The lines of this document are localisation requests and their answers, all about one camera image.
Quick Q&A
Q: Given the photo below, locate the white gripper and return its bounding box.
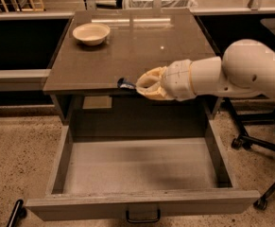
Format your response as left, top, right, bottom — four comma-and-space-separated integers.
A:
136, 60, 196, 101

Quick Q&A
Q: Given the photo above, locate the blue rxbar blueberry wrapper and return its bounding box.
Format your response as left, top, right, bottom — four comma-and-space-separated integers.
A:
117, 78, 136, 90

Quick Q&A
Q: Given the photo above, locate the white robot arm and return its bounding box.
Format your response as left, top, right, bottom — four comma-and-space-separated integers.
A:
136, 40, 275, 102

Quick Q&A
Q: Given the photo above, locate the open grey top drawer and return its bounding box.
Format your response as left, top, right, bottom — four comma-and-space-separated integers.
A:
26, 123, 259, 221

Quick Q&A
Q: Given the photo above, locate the white paper bowl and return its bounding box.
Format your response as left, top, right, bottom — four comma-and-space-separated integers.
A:
73, 23, 111, 46

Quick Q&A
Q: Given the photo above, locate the black wheeled stand base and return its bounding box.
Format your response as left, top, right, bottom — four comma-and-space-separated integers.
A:
223, 97, 275, 211

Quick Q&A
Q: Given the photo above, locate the black stand leg left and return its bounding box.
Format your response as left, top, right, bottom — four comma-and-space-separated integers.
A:
6, 199, 27, 227

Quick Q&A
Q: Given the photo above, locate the white wire basket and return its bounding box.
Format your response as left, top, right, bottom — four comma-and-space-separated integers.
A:
123, 0, 198, 9

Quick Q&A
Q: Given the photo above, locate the black drawer handle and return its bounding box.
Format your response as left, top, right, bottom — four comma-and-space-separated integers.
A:
126, 209, 162, 224

